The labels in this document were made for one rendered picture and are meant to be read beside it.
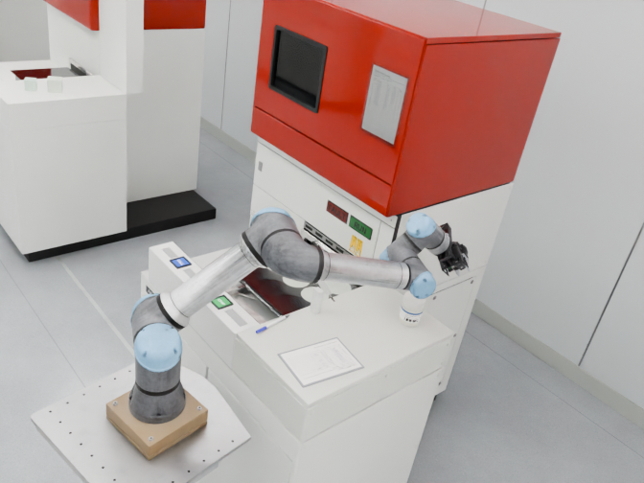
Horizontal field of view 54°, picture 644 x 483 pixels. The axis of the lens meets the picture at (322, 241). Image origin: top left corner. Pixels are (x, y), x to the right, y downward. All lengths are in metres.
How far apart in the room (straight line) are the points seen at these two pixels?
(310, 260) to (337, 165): 0.74
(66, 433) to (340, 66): 1.39
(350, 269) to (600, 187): 2.00
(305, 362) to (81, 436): 0.62
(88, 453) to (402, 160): 1.24
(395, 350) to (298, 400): 0.38
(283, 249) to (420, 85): 0.70
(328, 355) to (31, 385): 1.70
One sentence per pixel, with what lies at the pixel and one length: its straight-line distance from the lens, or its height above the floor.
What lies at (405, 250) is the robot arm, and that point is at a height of 1.29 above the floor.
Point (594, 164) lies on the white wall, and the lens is 3.42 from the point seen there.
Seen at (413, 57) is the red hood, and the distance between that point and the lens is 1.98.
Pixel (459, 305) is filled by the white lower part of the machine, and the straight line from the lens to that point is 2.87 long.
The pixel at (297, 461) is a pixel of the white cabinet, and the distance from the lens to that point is 1.90.
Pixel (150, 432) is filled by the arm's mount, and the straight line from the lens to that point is 1.77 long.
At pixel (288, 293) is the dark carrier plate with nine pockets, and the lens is 2.24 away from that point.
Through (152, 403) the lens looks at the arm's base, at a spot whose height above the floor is 0.93.
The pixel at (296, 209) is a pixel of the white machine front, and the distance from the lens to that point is 2.58.
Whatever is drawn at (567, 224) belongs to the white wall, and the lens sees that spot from 3.54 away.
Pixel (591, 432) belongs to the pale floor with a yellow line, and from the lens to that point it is 3.56.
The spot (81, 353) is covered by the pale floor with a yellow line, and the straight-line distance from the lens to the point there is 3.36.
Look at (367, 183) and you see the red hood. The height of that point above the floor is 1.30.
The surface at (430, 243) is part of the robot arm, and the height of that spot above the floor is 1.30.
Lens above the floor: 2.18
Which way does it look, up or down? 30 degrees down
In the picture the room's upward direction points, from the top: 10 degrees clockwise
